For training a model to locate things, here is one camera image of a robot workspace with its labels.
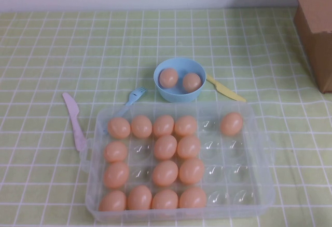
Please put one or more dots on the orange plastic egg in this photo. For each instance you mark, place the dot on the orange plastic egg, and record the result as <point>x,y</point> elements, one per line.
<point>139,198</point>
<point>231,123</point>
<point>192,198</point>
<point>112,201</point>
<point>168,77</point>
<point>165,147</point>
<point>185,125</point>
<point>192,82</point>
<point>191,171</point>
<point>165,173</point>
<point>165,200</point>
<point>163,125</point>
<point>116,175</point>
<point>115,151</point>
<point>141,126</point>
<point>189,147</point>
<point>118,127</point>

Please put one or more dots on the clear plastic egg box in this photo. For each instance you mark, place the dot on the clear plastic egg box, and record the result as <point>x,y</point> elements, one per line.
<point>233,159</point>

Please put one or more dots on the brown cardboard box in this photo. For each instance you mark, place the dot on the brown cardboard box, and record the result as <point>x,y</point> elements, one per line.
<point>319,55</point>

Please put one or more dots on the light blue plastic bowl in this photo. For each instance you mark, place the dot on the light blue plastic bowl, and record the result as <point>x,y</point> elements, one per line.
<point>181,94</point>

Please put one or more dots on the blue plastic fork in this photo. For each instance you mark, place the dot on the blue plastic fork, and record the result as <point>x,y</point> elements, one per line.
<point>136,95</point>

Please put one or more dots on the yellow plastic knife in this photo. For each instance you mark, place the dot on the yellow plastic knife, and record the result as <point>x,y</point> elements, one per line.
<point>216,83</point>

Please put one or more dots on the lilac plastic knife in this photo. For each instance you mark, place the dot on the lilac plastic knife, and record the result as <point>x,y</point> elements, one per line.
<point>74,115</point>

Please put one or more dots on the green checked tablecloth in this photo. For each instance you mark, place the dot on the green checked tablecloth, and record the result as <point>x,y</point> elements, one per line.
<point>77,55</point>

